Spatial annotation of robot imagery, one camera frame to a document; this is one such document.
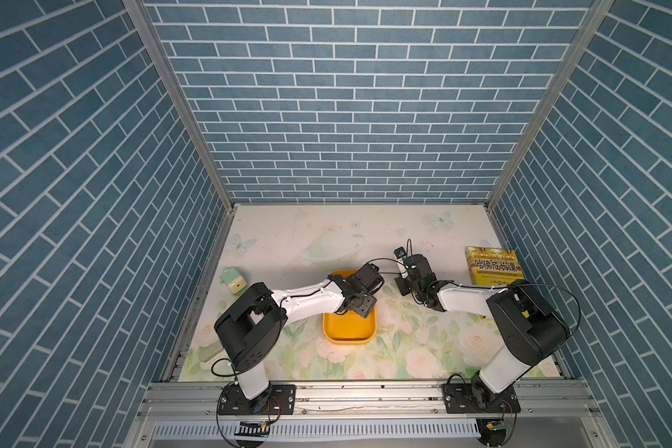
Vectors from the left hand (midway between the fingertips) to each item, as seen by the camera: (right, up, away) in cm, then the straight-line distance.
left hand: (367, 302), depth 89 cm
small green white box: (-44, +7, +2) cm, 45 cm away
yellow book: (+46, +10, +10) cm, 48 cm away
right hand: (+14, +8, +8) cm, 18 cm away
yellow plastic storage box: (-6, -7, -4) cm, 10 cm away
